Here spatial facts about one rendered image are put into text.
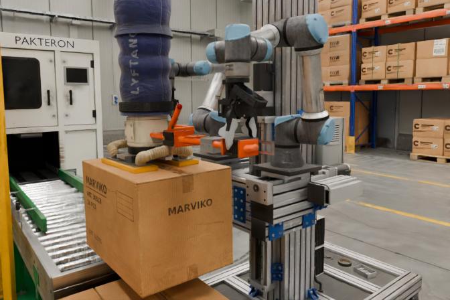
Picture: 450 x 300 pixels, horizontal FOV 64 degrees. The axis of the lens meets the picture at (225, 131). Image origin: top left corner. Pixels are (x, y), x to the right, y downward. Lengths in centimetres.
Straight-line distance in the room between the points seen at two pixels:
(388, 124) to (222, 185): 893
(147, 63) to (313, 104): 69
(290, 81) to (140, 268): 112
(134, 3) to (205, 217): 85
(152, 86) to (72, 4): 975
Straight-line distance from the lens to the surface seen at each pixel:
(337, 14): 959
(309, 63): 149
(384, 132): 1024
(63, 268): 201
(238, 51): 106
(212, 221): 143
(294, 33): 148
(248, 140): 103
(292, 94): 187
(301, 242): 209
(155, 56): 148
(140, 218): 127
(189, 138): 124
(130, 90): 148
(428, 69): 845
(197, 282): 171
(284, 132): 160
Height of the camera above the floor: 135
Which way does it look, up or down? 5 degrees down
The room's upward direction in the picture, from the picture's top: straight up
